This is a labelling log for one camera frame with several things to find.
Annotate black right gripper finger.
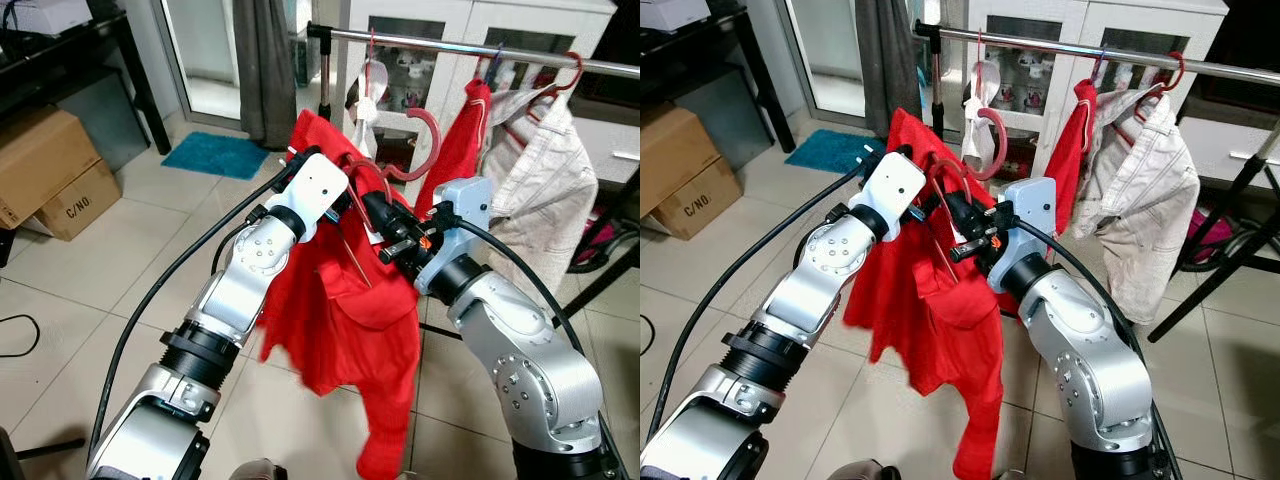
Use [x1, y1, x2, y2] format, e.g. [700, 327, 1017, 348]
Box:
[940, 190, 977, 237]
[360, 190, 404, 239]

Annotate dark red wire hanger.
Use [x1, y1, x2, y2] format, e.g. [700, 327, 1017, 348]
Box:
[922, 107, 1009, 286]
[335, 107, 443, 291]

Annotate red shirt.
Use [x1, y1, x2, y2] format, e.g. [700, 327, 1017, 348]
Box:
[255, 108, 426, 480]
[843, 108, 1006, 480]

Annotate red hanger with jacket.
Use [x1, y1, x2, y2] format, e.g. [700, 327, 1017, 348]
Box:
[1110, 52, 1187, 151]
[500, 52, 587, 151]

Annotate white hanging shirt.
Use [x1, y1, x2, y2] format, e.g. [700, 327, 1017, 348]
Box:
[345, 58, 393, 161]
[960, 58, 1001, 166]

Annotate red hanging garment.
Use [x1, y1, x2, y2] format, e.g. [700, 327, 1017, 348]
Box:
[1043, 80, 1099, 206]
[415, 80, 493, 216]

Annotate blue floor mat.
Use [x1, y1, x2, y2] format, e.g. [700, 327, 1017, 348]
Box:
[160, 132, 271, 181]
[783, 128, 881, 176]

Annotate beige hanging jacket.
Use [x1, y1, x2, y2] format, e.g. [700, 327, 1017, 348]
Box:
[480, 88, 599, 301]
[1072, 88, 1201, 326]

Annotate grey curtain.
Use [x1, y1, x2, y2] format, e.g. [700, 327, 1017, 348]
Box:
[855, 0, 923, 141]
[232, 0, 299, 151]

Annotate metal clothes rack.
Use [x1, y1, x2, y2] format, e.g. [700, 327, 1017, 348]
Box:
[305, 20, 641, 326]
[912, 20, 1280, 346]

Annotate white framed glass door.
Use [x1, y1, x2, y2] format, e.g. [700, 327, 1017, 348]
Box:
[775, 0, 869, 123]
[150, 0, 246, 129]

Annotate pink object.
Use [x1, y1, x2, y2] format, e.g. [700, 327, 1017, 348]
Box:
[1190, 210, 1237, 263]
[575, 220, 617, 267]

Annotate black desk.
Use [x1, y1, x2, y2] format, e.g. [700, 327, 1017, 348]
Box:
[0, 0, 173, 156]
[640, 0, 798, 153]

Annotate cardboard box printed C/NO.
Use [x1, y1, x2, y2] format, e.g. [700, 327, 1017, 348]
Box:
[35, 158, 123, 242]
[678, 155, 744, 242]

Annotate grey panel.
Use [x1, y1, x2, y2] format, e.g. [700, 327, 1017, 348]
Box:
[668, 68, 773, 166]

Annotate plain brown cardboard box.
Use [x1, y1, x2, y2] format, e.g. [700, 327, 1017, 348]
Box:
[0, 105, 107, 229]
[640, 100, 717, 217]

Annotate white box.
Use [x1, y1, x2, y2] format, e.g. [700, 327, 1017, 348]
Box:
[640, 0, 687, 31]
[5, 0, 67, 36]

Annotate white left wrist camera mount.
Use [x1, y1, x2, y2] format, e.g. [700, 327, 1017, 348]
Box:
[866, 152, 927, 242]
[275, 152, 350, 242]

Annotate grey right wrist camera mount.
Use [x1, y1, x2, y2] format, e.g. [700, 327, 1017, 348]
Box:
[415, 177, 497, 296]
[985, 178, 1059, 294]

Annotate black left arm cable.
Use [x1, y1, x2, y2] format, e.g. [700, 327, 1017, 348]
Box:
[645, 150, 881, 446]
[85, 150, 321, 466]

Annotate black floor cable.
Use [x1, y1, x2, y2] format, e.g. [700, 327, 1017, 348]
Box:
[0, 313, 43, 359]

